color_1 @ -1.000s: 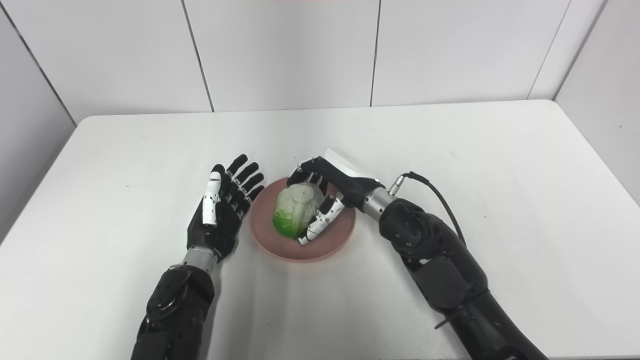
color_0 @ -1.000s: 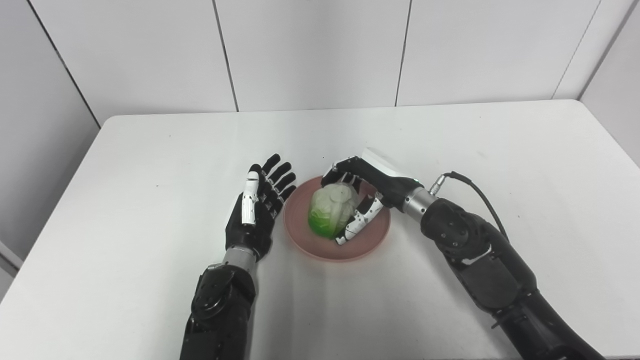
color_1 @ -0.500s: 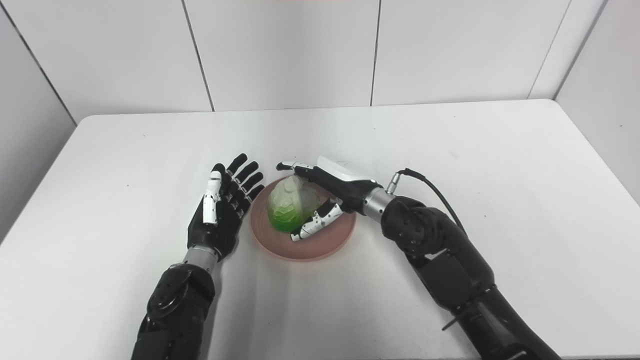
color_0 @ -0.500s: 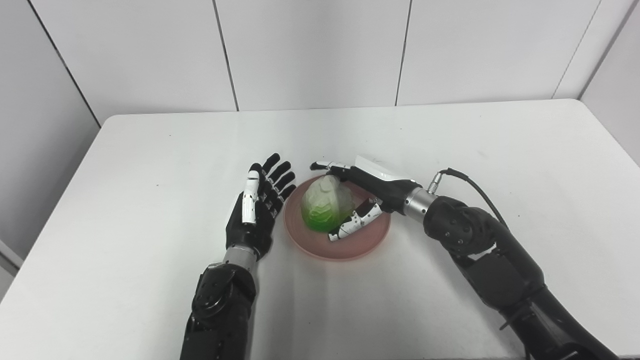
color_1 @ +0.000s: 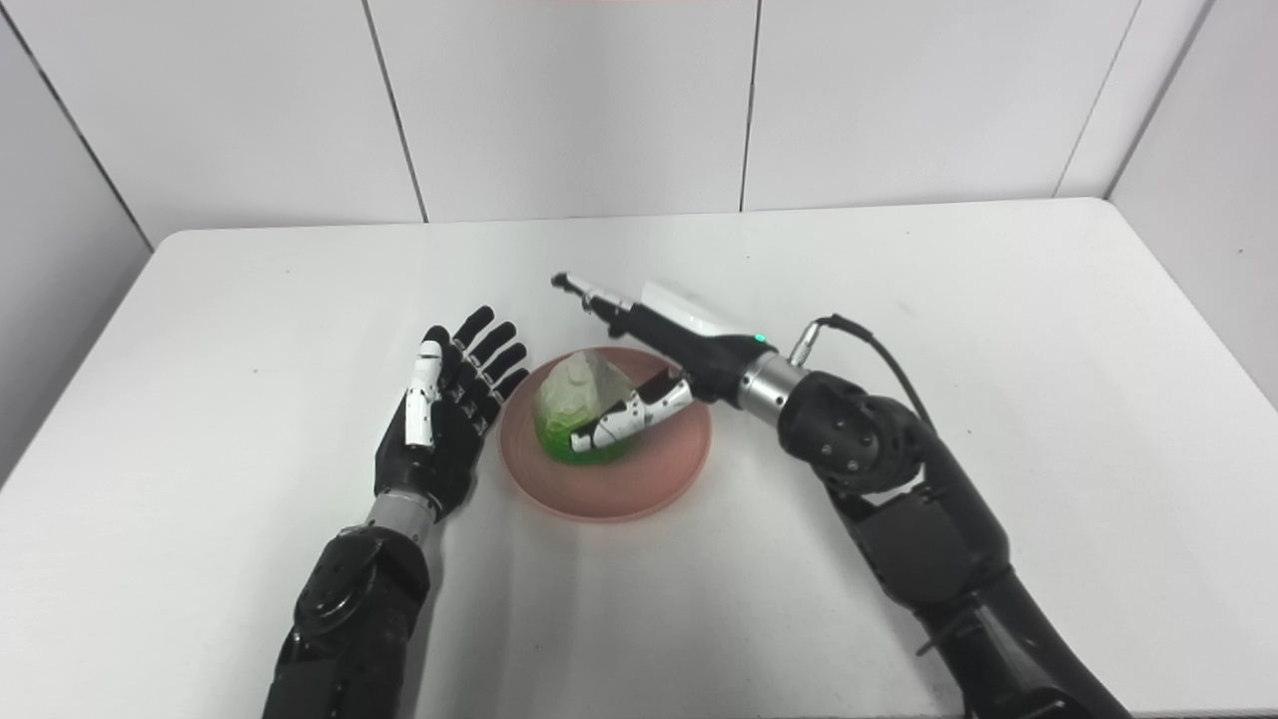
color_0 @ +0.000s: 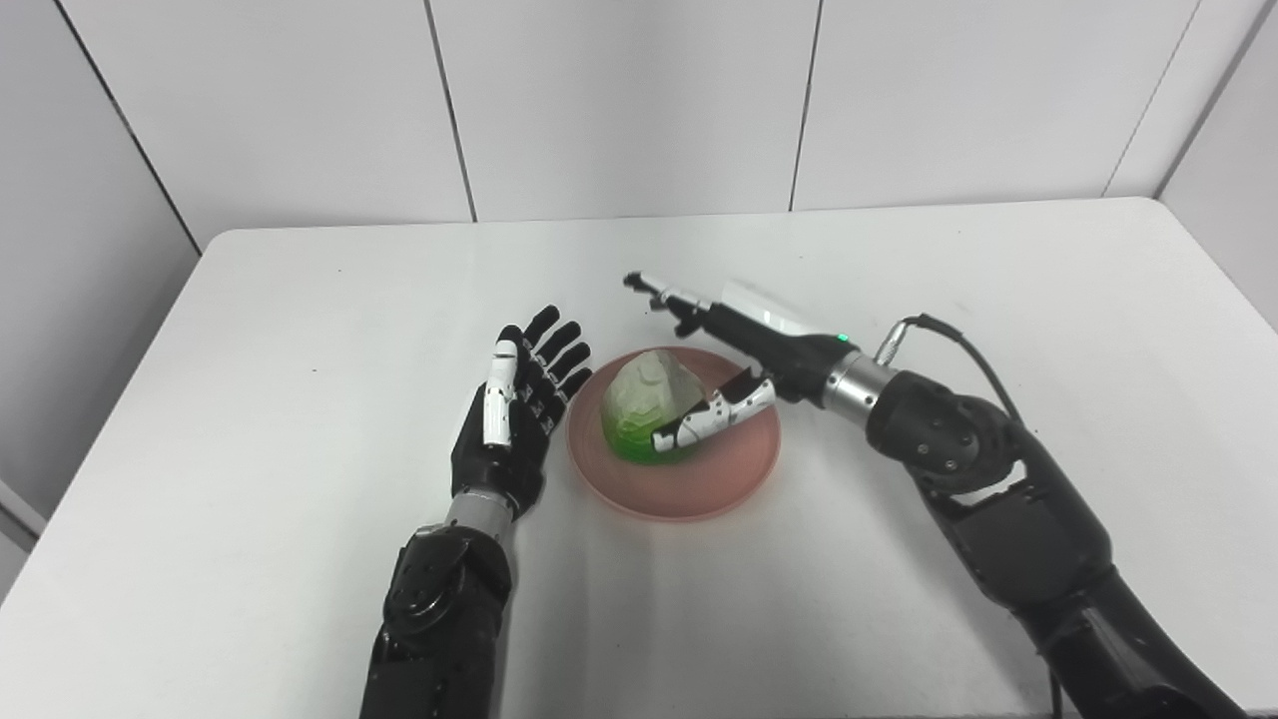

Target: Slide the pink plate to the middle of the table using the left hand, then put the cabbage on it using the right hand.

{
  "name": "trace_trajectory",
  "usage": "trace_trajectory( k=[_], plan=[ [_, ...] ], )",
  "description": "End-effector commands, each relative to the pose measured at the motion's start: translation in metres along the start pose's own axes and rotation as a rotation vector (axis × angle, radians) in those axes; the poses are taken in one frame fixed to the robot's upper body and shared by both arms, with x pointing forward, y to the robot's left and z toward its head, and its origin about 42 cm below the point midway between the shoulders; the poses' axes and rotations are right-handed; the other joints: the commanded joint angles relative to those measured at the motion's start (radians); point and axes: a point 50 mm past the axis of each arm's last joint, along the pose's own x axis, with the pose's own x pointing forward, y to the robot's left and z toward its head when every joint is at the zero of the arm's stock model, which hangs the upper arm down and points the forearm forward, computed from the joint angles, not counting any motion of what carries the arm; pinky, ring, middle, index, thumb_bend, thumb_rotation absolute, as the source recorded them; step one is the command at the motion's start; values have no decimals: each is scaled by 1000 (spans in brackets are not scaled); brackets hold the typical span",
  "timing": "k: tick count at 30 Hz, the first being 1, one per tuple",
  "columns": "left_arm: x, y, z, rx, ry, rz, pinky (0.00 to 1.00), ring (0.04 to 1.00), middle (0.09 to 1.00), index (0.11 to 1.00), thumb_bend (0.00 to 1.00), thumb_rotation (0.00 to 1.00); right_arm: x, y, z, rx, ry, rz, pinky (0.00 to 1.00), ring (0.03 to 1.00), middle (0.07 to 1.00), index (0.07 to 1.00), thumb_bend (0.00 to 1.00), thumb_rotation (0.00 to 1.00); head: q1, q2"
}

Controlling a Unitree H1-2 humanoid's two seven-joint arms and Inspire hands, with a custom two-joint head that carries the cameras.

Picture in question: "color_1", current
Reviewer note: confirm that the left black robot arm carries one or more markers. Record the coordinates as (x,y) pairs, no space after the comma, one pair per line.
(354,609)

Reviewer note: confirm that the green white cabbage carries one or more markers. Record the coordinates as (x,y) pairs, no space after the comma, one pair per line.
(574,404)

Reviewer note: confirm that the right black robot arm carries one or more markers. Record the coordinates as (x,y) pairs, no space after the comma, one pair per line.
(899,499)

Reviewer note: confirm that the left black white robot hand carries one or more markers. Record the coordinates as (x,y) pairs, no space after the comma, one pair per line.
(444,449)

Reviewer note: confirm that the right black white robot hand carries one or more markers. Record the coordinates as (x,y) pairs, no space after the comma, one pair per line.
(714,359)

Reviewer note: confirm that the pink round plate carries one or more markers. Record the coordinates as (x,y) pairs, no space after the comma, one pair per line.
(619,484)

